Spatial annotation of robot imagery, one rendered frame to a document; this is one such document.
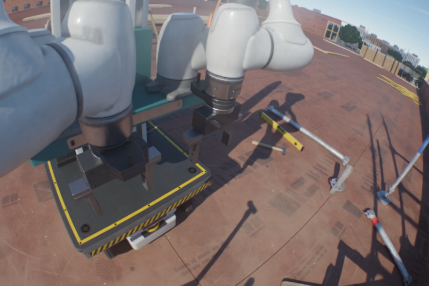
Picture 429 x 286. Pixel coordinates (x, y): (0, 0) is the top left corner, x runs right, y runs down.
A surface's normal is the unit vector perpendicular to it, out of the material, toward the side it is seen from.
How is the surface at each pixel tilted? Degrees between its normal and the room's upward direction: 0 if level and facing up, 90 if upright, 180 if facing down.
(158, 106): 90
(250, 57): 95
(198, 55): 90
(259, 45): 82
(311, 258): 0
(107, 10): 65
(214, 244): 0
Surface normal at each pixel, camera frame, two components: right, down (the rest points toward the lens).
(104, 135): 0.33, 0.58
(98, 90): 0.90, 0.38
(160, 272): 0.15, -0.81
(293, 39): 0.36, 0.10
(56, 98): 0.99, 0.04
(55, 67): 0.80, -0.36
